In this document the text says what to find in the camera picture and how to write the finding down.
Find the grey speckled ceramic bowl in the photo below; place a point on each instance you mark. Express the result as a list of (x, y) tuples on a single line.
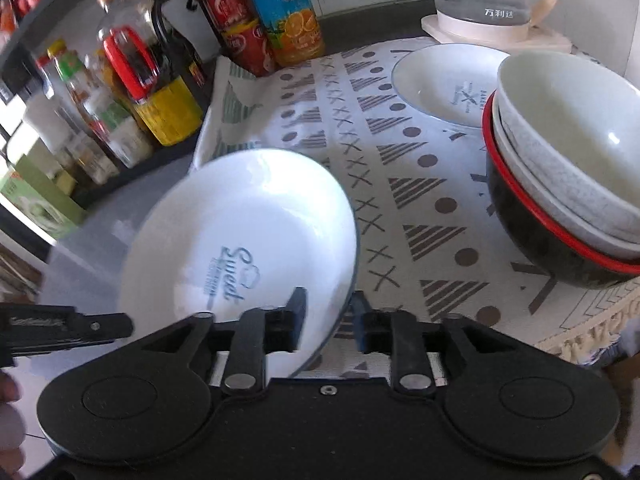
[(575, 110)]

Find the green carton box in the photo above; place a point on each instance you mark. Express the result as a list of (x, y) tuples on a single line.
[(40, 200)]

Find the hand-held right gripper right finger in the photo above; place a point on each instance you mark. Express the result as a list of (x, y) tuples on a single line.
[(359, 310)]

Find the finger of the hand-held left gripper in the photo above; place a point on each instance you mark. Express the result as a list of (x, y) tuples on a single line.
[(105, 327)]

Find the green label sauce bottle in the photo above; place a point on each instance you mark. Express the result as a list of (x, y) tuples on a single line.
[(75, 80)]

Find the white plate script print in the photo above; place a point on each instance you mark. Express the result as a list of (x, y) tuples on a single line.
[(240, 220)]

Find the patterned fringed table cloth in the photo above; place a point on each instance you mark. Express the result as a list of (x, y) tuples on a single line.
[(415, 220)]

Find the cream kettle base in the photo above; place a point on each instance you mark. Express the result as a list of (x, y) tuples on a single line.
[(480, 30)]

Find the white plate cross print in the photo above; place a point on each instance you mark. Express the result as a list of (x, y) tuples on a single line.
[(430, 85)]

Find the red and black bowl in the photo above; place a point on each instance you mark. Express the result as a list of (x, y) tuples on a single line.
[(540, 255)]

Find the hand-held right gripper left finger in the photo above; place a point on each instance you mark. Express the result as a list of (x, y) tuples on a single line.
[(298, 305)]

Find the black metal shelf rack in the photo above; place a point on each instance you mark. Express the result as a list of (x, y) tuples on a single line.
[(45, 35)]

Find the orange juice bottle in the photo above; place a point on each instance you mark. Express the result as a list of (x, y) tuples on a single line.
[(285, 15)]

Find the small white jar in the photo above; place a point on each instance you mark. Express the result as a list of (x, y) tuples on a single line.
[(131, 142)]

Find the white bottle red cap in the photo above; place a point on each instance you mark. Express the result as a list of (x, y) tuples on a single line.
[(42, 115)]

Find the white ceramic bowl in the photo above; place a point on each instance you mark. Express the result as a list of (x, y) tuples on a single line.
[(515, 180)]

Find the person's left hand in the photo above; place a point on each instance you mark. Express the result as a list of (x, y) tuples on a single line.
[(10, 422)]

